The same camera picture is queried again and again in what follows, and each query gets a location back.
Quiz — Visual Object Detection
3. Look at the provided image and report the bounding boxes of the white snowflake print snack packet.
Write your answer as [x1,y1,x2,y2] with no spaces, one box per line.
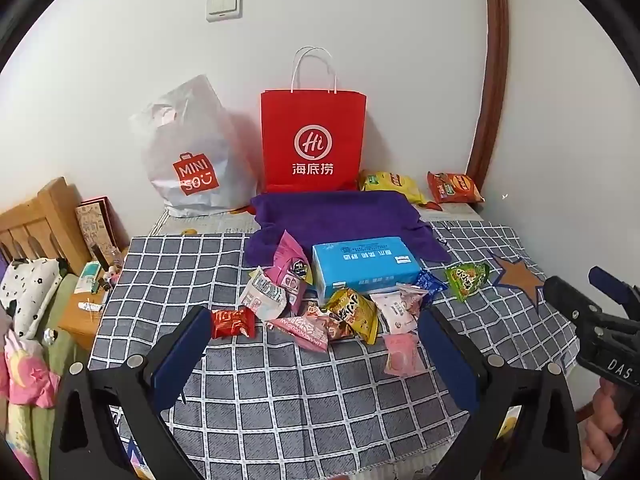
[370,290,420,335]

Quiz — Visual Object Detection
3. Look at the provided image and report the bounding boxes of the green snack packet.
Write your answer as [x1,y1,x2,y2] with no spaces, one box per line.
[445,261,491,303]

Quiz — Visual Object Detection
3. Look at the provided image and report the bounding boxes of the person's right hand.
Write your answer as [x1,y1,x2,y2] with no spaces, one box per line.
[584,377,633,473]

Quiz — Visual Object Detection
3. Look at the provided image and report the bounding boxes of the wooden nightstand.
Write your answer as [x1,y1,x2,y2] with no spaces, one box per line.
[57,260,131,351]

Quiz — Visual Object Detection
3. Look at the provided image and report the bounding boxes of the purple towel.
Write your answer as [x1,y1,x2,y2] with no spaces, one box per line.
[243,191,452,272]

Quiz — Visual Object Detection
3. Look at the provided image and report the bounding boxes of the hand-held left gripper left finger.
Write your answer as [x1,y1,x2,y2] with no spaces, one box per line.
[48,305,213,480]

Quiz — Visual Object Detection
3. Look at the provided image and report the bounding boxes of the red paper bag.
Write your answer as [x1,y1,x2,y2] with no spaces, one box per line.
[260,46,367,193]

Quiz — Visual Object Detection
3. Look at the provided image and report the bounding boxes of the yellow snack packet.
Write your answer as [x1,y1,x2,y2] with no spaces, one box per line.
[325,287,380,346]

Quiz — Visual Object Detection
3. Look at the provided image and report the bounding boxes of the green blanket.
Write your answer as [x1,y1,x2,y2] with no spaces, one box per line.
[20,270,93,480]

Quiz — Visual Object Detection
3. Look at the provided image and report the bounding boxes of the long red snack packet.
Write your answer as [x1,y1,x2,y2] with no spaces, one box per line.
[266,310,330,353]

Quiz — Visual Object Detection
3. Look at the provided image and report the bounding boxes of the small blue snack packet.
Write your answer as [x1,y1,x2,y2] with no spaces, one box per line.
[415,268,449,306]

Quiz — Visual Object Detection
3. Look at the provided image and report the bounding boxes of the yellow chips bag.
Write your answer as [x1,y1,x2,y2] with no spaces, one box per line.
[357,170,430,206]

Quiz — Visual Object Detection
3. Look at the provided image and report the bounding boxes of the white plastic shopping bag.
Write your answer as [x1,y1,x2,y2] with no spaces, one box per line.
[129,74,261,219]

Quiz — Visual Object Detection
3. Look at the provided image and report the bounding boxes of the patterned brown box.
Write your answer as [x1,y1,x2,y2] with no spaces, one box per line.
[75,197,130,267]

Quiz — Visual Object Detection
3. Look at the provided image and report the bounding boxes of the white light switch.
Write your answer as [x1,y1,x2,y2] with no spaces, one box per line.
[206,0,244,23]

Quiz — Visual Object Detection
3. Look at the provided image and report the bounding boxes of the pink star print cloth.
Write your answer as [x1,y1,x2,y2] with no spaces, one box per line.
[0,335,61,408]

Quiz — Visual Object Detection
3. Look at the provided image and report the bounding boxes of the blue tissue box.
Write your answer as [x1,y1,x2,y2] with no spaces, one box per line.
[312,236,422,297]

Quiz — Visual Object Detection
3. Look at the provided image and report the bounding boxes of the teal box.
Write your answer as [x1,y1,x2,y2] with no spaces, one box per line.
[75,261,106,295]

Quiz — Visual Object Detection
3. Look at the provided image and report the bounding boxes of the white spotted pillow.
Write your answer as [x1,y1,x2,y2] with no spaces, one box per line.
[0,257,63,341]

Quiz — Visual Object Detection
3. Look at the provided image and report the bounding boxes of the cardboard boxes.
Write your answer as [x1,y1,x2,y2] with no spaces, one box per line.
[0,176,93,276]

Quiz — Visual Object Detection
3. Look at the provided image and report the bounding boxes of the pink and purple snack packet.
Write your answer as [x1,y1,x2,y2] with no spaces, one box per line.
[264,230,315,316]

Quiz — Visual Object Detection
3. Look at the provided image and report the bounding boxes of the grey checked tablecloth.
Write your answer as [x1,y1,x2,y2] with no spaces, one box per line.
[89,220,581,480]

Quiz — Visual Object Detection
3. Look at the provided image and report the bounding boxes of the small red snack packet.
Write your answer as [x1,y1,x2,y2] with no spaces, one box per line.
[211,306,257,341]

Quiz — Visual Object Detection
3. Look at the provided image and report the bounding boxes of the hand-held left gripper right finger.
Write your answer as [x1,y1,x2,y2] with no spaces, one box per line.
[417,306,586,480]

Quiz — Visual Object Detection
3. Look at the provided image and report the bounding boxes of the brown wooden door frame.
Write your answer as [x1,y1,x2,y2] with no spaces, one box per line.
[467,0,510,193]

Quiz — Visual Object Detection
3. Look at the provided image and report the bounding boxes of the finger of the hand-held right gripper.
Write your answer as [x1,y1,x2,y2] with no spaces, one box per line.
[542,275,603,333]
[588,266,640,318]

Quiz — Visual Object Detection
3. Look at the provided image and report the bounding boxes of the orange-red chips bag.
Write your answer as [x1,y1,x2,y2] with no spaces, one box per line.
[426,171,485,205]

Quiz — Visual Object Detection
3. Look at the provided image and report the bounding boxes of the red silver wrapper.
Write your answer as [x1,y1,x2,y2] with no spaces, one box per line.
[302,302,353,343]

